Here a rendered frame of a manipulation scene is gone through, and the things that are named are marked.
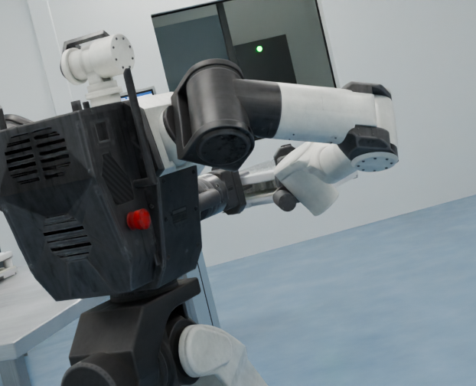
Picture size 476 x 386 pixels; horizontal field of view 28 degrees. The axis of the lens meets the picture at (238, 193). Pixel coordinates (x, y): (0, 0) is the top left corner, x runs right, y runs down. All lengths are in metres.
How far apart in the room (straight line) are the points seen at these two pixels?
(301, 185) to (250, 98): 0.37
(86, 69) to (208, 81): 0.25
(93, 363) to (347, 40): 6.47
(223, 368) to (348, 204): 6.13
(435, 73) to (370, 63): 0.56
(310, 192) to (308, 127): 0.31
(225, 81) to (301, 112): 0.13
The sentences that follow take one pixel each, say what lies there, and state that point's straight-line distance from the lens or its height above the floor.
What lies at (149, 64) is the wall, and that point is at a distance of 7.44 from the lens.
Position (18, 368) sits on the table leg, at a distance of 1.98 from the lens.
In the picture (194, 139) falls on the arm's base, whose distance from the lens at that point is 1.43.
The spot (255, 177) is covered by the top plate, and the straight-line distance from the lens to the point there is 2.09.
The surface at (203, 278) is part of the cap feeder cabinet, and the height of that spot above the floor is 0.40.
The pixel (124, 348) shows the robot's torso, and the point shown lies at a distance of 1.51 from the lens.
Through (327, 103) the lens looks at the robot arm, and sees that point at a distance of 1.52.
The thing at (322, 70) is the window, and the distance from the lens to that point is 7.82.
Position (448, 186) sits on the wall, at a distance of 8.08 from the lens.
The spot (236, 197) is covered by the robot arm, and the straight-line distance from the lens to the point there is 2.05.
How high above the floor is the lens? 1.21
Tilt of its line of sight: 5 degrees down
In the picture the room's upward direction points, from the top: 13 degrees counter-clockwise
